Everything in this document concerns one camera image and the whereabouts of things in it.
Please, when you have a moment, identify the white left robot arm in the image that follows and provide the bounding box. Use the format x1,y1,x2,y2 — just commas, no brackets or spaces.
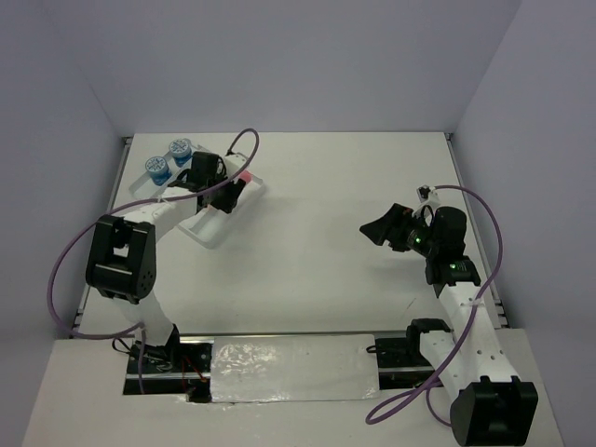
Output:
86,151,249,372

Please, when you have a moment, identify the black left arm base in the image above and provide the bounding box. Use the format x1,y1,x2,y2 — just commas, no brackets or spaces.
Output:
111,331,213,403

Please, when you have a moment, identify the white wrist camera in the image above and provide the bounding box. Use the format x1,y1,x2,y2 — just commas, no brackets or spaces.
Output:
223,154,246,180
413,185,440,219

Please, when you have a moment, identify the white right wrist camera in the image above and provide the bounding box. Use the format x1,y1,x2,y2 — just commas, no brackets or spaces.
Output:
413,185,440,219

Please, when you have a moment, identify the silver foil cover plate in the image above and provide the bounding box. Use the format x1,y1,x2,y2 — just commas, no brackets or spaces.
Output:
210,334,380,403

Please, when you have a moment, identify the blue slime jar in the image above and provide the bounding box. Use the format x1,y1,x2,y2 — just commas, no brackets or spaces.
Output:
169,138,193,168
144,156,171,186

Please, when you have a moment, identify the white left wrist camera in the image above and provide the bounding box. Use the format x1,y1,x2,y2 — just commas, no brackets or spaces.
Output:
223,154,246,180

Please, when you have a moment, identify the pink capped bottle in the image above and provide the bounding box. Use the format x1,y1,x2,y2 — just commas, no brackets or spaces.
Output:
237,170,252,183

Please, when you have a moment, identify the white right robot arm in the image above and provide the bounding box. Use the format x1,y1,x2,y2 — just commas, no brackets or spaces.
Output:
359,204,538,446

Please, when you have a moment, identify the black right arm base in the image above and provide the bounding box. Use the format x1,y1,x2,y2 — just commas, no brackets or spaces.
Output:
366,335,434,390

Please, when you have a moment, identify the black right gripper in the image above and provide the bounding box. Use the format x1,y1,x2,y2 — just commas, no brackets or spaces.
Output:
359,202,440,257

